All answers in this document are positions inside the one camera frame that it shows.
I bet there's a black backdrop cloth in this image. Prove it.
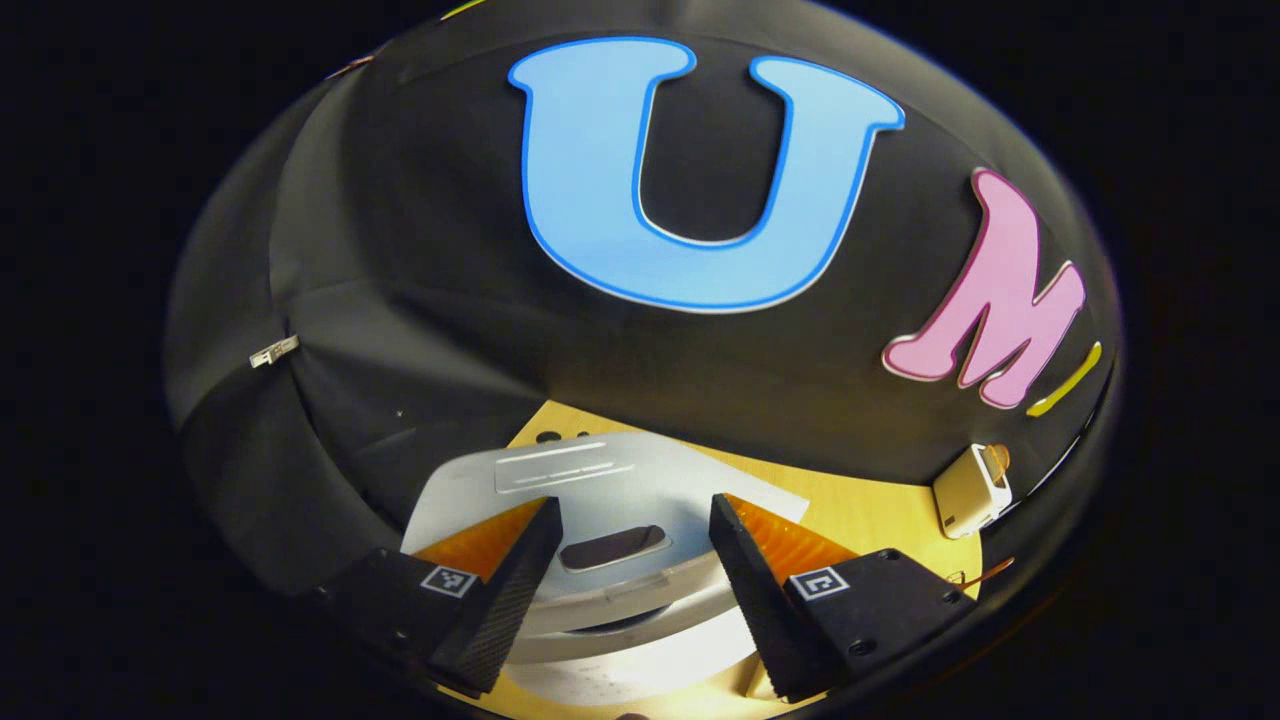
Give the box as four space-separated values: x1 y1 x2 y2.
165 0 1123 601

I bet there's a white rice cooker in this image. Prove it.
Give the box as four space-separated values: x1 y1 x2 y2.
399 430 812 707

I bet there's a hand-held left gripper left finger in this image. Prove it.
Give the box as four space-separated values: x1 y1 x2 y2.
314 496 565 699

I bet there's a white toaster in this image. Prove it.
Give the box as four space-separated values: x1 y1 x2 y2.
931 443 1014 540

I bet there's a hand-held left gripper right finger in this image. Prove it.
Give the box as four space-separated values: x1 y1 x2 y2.
707 492 980 705

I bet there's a silver cloth clip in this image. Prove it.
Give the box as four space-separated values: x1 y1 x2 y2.
248 335 301 370

